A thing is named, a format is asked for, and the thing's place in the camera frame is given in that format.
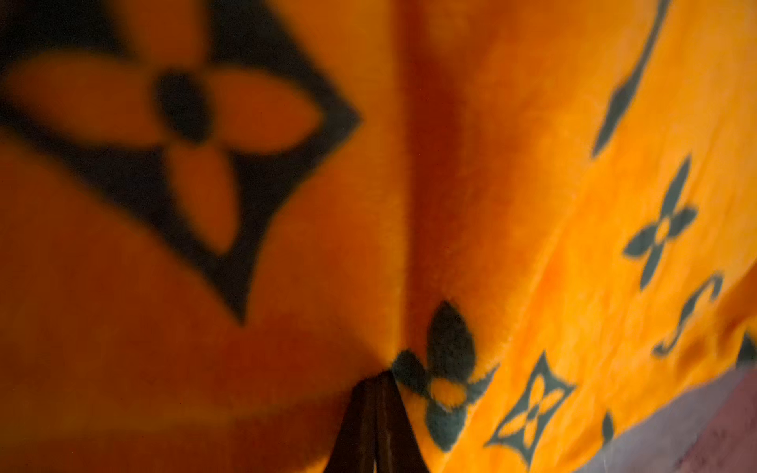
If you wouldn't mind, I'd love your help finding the orange black patterned pillowcase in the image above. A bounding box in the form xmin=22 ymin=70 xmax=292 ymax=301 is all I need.
xmin=1 ymin=1 xmax=756 ymax=472

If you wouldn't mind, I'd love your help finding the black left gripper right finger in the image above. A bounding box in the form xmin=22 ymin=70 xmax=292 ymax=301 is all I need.
xmin=376 ymin=372 xmax=429 ymax=473

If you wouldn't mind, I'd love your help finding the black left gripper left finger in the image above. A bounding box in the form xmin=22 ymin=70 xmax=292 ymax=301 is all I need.
xmin=324 ymin=378 xmax=377 ymax=473

